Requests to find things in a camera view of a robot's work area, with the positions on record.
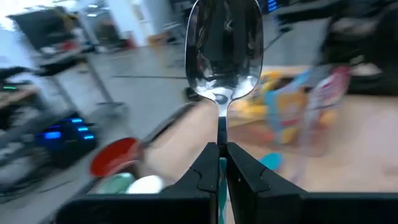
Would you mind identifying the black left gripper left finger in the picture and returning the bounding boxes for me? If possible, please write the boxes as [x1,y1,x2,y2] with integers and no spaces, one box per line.
[55,142,221,224]

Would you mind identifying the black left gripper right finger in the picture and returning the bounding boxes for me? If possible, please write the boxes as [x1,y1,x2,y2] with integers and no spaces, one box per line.
[226,142,398,224]

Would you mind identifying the colourful snack packets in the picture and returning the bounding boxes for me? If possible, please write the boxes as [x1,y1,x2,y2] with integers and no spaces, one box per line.
[264,71,309,146]

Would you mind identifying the orange Maruchan noodle packet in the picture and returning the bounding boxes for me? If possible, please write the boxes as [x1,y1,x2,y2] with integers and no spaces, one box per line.
[230,70,280,126]

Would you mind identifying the blue round object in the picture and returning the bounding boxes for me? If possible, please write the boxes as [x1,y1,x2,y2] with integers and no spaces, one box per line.
[259,151,285,171]

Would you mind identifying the green white object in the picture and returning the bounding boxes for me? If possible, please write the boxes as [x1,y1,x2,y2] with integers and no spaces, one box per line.
[95,172,165,195]

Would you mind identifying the red round object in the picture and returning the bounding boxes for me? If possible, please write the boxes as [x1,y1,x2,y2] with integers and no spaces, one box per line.
[89,137,142,178]

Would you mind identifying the black device blue lights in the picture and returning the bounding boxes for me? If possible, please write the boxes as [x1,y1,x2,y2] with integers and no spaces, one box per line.
[33,115,98,169]

